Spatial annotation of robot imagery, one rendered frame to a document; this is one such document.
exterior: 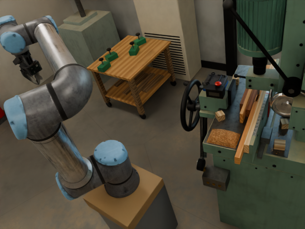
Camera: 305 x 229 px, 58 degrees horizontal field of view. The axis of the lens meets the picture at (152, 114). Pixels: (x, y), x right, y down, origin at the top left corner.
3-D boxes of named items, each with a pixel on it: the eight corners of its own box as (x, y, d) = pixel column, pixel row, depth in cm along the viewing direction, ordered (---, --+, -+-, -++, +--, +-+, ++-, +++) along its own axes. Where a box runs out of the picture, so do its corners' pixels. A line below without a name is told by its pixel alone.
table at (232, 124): (222, 71, 162) (221, 62, 158) (277, 76, 148) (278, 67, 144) (183, 147, 126) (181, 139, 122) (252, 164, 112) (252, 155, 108)
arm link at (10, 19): (-8, 25, 116) (-10, 17, 123) (7, 51, 125) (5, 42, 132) (14, 17, 119) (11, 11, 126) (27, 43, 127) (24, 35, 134)
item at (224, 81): (209, 80, 139) (208, 71, 136) (230, 82, 134) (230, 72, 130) (200, 96, 131) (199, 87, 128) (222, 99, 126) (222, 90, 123)
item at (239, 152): (266, 71, 144) (266, 64, 141) (270, 71, 143) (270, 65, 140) (234, 163, 107) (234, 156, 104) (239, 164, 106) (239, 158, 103)
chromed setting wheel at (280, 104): (269, 111, 115) (271, 87, 107) (302, 116, 109) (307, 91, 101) (268, 115, 113) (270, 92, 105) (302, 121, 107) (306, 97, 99)
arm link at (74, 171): (105, 188, 135) (64, 108, 71) (71, 206, 131) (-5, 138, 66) (92, 162, 142) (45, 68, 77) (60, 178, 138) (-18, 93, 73)
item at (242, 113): (251, 92, 135) (251, 82, 131) (253, 92, 134) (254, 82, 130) (239, 122, 122) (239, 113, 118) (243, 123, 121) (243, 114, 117)
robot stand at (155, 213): (154, 265, 172) (130, 225, 135) (119, 241, 188) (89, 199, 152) (178, 224, 187) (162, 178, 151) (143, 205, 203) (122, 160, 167)
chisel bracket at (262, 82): (248, 82, 127) (249, 66, 122) (281, 85, 121) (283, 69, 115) (244, 92, 123) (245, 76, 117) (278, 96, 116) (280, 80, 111)
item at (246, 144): (271, 67, 145) (272, 59, 142) (275, 67, 144) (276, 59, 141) (243, 152, 110) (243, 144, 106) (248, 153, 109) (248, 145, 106)
